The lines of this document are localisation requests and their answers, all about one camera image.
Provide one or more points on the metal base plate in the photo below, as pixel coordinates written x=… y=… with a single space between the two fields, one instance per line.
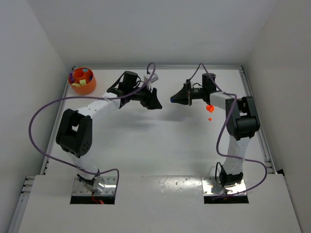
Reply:
x=212 y=189
x=103 y=186

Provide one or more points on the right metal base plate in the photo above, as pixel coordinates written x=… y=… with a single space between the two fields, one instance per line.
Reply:
x=212 y=189

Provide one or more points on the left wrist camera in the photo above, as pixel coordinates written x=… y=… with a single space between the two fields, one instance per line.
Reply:
x=150 y=78

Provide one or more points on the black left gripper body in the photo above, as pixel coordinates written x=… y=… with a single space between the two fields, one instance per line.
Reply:
x=146 y=99

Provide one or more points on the orange round lego piece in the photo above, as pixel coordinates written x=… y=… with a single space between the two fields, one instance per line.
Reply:
x=210 y=108

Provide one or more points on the aluminium table edge rail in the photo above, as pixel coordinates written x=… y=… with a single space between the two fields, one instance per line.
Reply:
x=266 y=152

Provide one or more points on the purple 2x4 lego brick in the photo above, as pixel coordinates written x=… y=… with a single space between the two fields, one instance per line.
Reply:
x=71 y=78

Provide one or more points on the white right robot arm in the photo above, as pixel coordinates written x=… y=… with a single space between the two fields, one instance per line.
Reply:
x=242 y=122

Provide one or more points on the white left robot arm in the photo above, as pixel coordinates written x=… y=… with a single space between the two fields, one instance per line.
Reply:
x=75 y=135

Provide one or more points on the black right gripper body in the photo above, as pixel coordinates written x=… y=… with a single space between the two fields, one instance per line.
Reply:
x=189 y=95

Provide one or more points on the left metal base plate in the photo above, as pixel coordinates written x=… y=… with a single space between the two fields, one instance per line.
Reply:
x=103 y=186

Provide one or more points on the orange divided round container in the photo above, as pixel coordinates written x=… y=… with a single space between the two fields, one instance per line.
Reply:
x=78 y=74

